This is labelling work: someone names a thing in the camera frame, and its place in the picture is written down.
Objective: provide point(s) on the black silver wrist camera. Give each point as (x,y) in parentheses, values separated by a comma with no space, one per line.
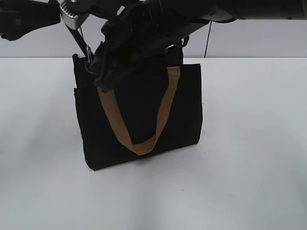
(72,20)

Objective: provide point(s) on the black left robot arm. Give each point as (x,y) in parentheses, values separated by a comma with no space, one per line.
(20,17)

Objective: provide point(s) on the black tote bag tan handles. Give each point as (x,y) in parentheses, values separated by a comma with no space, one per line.
(156,109)

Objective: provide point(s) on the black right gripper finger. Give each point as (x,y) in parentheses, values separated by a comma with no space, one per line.
(111,66)

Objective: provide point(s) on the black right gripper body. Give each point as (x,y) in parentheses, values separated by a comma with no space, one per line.
(136,29)

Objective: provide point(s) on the silver zipper pull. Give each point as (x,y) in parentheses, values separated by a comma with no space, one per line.
(89,60)

